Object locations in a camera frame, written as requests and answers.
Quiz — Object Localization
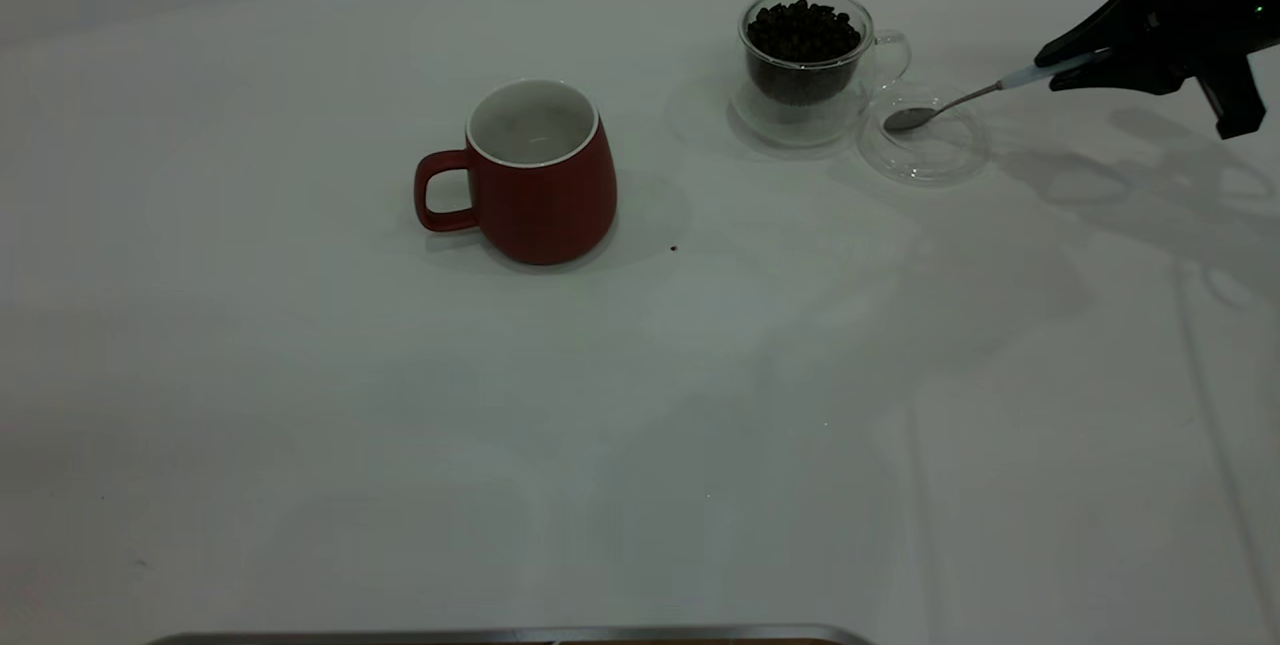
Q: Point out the clear glass cup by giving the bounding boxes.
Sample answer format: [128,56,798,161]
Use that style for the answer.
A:
[728,0,912,150]

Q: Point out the clear glass saucer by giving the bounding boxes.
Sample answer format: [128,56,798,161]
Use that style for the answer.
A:
[857,85,991,188]

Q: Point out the red ceramic mug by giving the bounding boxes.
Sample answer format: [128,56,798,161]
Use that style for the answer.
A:
[414,76,618,266]

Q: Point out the steel spoon with white handle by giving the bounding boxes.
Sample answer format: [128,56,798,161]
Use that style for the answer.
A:
[884,50,1111,134]

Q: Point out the coffee beans heap in glass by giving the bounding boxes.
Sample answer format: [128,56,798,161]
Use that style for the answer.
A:
[747,0,863,108]

